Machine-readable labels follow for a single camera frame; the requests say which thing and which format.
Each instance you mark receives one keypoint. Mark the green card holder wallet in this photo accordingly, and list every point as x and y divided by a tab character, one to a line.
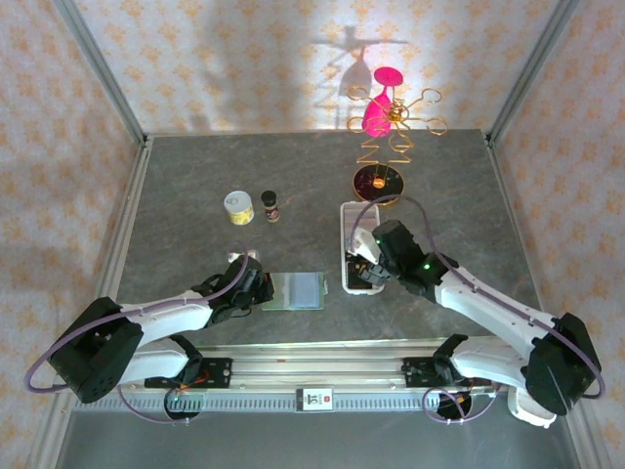
298	293

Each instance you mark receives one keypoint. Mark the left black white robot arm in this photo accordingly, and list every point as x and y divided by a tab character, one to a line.
97	352

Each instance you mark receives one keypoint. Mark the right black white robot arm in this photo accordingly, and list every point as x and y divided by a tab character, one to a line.
488	303

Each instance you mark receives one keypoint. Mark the stack of credit cards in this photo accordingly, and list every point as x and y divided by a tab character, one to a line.
349	215

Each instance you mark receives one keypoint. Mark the white perforated plastic basket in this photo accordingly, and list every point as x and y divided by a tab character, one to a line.
363	291

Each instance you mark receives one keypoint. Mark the small spice bottle black cap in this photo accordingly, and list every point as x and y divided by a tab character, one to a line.
270	207

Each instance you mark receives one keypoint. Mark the yellow tin can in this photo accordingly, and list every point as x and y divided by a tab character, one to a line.
239	207

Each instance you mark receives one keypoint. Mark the white red label tag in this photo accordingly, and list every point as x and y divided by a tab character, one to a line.
315	399

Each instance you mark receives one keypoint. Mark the pink wine glass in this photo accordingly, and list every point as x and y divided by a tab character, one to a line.
378	117

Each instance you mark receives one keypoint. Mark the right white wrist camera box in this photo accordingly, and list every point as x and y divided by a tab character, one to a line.
363	246

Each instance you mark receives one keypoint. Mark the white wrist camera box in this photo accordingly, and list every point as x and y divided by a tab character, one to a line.
244	256
363	246

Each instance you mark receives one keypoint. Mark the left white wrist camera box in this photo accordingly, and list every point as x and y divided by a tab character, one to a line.
244	256

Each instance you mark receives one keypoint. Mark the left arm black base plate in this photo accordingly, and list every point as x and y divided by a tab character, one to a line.
220	373

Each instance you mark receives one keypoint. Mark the aluminium mounting rail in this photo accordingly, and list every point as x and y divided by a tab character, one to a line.
317	369

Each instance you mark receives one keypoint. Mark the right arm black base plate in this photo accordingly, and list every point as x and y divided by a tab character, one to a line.
415	373

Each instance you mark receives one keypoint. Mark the aluminium table side rail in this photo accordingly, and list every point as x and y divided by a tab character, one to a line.
119	244
504	195

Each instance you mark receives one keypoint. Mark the aluminium frame post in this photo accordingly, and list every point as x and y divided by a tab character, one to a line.
581	439
532	73
103	73
51	439

